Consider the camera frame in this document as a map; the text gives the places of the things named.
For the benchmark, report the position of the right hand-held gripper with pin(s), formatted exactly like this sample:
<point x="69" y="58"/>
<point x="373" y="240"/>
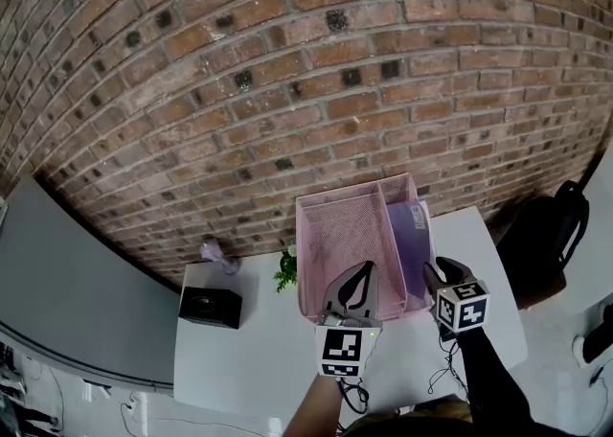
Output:
<point x="463" y="305"/>

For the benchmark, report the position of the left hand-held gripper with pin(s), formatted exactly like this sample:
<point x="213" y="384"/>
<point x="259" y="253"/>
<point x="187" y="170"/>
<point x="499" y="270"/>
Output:
<point x="341" y="349"/>

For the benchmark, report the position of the purple notebook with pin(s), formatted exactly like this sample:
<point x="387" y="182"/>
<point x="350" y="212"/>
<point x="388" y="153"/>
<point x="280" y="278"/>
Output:
<point x="407" y="246"/>

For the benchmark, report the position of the pink mesh desk organizer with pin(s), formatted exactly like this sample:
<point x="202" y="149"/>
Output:
<point x="335" y="238"/>

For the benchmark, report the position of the person's right forearm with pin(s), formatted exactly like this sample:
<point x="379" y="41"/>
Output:
<point x="488" y="377"/>

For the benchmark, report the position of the person's left forearm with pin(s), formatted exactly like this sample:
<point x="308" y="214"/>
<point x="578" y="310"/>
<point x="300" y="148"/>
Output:
<point x="313" y="406"/>

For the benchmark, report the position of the small green potted plant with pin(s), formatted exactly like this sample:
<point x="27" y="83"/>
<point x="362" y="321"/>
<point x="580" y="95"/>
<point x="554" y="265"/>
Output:
<point x="286" y="272"/>

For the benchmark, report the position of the black backpack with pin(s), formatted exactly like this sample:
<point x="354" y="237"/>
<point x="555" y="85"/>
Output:
<point x="546" y="243"/>

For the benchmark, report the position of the black square box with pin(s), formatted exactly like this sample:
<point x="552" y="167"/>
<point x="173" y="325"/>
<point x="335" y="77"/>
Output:
<point x="211" y="305"/>

